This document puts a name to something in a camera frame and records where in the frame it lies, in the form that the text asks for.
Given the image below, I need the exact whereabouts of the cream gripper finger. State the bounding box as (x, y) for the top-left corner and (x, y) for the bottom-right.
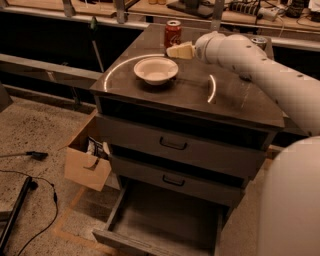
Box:
(166, 41), (194, 59)

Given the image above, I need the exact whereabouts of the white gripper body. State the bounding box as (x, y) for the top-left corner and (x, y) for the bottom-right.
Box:
(195, 31), (226, 64)

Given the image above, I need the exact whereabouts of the red coke can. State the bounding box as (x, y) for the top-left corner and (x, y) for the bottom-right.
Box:
(164, 20), (182, 48)

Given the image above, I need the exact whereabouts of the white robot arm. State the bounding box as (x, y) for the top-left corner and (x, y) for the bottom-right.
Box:
(166, 32), (320, 256)

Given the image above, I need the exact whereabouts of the silver blue energy drink can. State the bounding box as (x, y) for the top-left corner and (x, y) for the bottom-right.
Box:
(251, 37), (267, 50)

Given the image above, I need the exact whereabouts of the grey drawer cabinet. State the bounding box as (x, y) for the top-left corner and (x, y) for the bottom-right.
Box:
(89, 22), (285, 209)

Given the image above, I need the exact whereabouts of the top grey drawer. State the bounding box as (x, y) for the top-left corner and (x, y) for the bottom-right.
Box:
(96, 114), (265, 179)

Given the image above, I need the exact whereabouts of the middle grey drawer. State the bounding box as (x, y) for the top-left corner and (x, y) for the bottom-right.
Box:
(110, 155), (243, 208)

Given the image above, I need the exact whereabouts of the open bottom grey drawer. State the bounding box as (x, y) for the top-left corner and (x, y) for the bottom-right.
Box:
(93, 179), (228, 256)

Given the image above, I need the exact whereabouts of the white bowl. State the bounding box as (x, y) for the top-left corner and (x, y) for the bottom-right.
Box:
(134, 57), (179, 85)

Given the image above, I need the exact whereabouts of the power strip on bench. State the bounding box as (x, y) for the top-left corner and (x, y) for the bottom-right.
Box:
(229, 1), (280, 22)

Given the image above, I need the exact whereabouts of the wooden workbench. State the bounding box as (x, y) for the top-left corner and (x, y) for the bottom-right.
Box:
(1, 0), (320, 33)

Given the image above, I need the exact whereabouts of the cardboard box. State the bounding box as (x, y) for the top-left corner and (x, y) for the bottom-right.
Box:
(59, 108), (113, 192)

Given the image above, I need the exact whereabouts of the black bar on floor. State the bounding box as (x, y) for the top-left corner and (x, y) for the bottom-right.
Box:
(0, 177), (33, 256)

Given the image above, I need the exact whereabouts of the green handled stick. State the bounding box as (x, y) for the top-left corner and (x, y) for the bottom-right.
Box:
(89, 16), (104, 72)

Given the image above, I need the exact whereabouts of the black handled tool on floor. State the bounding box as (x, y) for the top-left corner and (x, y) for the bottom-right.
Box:
(0, 151), (48, 161)

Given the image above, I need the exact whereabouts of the black cable on floor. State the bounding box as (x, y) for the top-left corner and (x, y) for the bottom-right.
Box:
(0, 169), (60, 256)

